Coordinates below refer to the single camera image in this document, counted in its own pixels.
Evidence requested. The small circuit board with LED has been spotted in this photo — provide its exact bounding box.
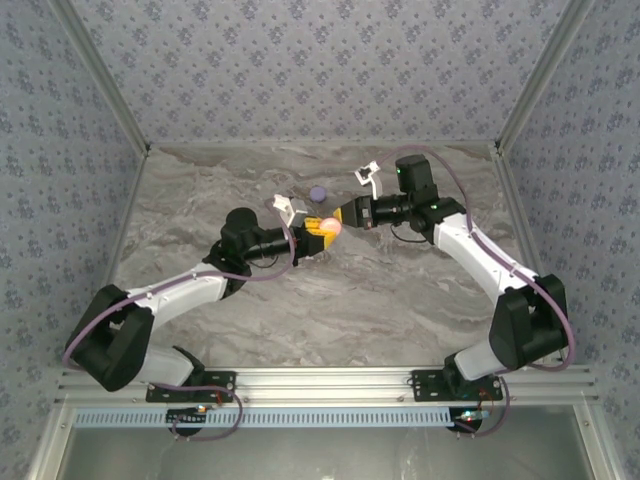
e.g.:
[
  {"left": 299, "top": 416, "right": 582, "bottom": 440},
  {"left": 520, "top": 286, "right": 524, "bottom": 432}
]
[
  {"left": 451, "top": 407, "right": 494, "bottom": 432},
  {"left": 166, "top": 405, "right": 210, "bottom": 427}
]

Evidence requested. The grey metal panel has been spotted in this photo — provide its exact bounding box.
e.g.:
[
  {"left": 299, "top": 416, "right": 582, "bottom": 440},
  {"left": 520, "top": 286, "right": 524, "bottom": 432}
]
[{"left": 54, "top": 424, "right": 601, "bottom": 480}]

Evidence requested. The long aluminium base rail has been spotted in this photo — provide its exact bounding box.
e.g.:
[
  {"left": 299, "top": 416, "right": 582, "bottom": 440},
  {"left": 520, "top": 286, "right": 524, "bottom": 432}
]
[{"left": 53, "top": 364, "right": 600, "bottom": 405}]

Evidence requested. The aluminium side rail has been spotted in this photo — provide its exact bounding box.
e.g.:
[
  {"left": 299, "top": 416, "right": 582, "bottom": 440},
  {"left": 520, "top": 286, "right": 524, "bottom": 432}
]
[
  {"left": 490, "top": 144, "right": 574, "bottom": 365},
  {"left": 92, "top": 149, "right": 151, "bottom": 321}
]

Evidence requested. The aluminium frame leg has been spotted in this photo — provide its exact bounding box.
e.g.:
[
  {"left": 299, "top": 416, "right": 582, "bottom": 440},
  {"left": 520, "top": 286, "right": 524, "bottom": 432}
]
[
  {"left": 27, "top": 403, "right": 76, "bottom": 480},
  {"left": 572, "top": 403, "right": 626, "bottom": 480}
]

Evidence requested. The aluminium corner post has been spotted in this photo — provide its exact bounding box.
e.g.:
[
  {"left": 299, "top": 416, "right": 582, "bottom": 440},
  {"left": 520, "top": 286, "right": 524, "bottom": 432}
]
[
  {"left": 493, "top": 0, "right": 597, "bottom": 154},
  {"left": 49, "top": 0, "right": 153, "bottom": 155}
]

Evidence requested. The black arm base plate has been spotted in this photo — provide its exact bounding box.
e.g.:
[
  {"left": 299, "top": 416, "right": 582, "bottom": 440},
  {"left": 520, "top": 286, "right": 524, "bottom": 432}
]
[
  {"left": 410, "top": 368, "right": 504, "bottom": 404},
  {"left": 145, "top": 369, "right": 238, "bottom": 404}
]

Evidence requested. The pink earbud charging case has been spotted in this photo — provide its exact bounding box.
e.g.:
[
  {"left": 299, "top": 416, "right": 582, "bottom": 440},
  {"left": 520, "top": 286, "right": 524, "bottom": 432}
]
[{"left": 318, "top": 215, "right": 344, "bottom": 240}]

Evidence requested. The white slotted cable duct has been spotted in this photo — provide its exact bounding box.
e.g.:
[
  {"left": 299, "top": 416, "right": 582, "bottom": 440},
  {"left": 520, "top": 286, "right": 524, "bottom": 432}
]
[{"left": 74, "top": 405, "right": 457, "bottom": 430}]

